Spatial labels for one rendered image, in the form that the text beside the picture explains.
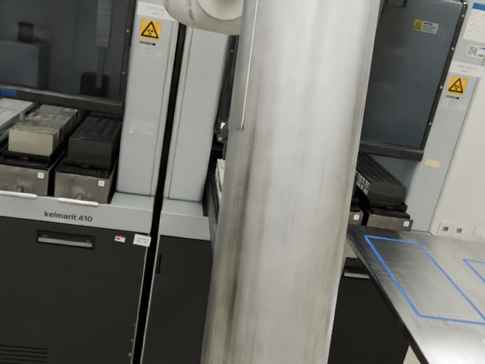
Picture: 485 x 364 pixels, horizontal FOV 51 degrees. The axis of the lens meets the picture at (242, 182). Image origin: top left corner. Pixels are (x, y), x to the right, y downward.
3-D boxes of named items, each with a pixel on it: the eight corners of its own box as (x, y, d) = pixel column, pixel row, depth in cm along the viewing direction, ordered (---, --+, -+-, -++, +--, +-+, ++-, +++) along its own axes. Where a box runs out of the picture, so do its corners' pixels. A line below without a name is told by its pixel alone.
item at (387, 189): (399, 203, 154) (404, 184, 152) (401, 205, 152) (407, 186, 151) (363, 197, 153) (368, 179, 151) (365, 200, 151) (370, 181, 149)
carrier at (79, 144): (111, 162, 141) (113, 141, 139) (110, 165, 139) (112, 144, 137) (68, 157, 139) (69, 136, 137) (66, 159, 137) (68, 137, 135)
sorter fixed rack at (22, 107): (17, 106, 187) (18, 89, 185) (45, 110, 188) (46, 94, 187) (-12, 125, 159) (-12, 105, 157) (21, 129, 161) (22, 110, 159)
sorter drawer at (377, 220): (309, 165, 210) (314, 144, 207) (341, 169, 212) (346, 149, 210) (367, 243, 142) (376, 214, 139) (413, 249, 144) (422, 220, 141)
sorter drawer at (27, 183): (55, 127, 194) (58, 104, 192) (93, 133, 197) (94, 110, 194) (-15, 196, 126) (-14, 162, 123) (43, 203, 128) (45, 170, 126)
